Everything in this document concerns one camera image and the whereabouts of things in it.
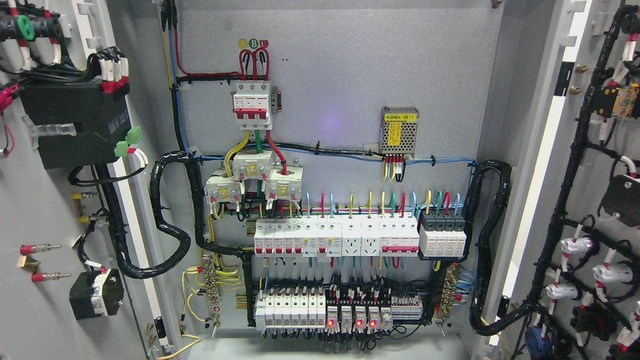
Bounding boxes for grey cabinet door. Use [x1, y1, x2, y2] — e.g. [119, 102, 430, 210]
[0, 0, 170, 360]
[468, 0, 639, 360]

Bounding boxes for grey electrical cabinet body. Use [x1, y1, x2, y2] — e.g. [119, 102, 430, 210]
[107, 0, 566, 360]

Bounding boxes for white current transformers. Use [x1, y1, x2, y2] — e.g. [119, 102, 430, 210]
[205, 150, 303, 205]

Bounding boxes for white socket breaker row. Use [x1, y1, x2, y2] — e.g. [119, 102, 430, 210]
[254, 214, 419, 262]

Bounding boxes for metal mesh power supply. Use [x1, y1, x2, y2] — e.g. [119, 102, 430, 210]
[379, 105, 419, 155]

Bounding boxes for red white main breaker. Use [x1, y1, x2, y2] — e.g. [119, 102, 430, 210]
[231, 80, 282, 131]

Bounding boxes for lower relay terminal row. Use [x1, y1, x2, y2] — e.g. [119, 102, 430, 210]
[254, 277, 425, 339]

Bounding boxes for black surge protector block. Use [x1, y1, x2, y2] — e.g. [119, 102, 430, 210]
[418, 210, 469, 262]

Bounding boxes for black digital power meter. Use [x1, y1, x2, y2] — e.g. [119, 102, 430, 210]
[20, 79, 142, 169]

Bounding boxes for left black cable conduit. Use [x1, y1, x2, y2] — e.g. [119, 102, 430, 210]
[95, 151, 206, 280]

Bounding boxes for black cable conduit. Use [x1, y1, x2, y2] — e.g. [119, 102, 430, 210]
[469, 159, 546, 337]
[95, 151, 206, 280]

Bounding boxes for right black cable conduit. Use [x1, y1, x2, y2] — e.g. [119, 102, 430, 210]
[469, 159, 546, 337]

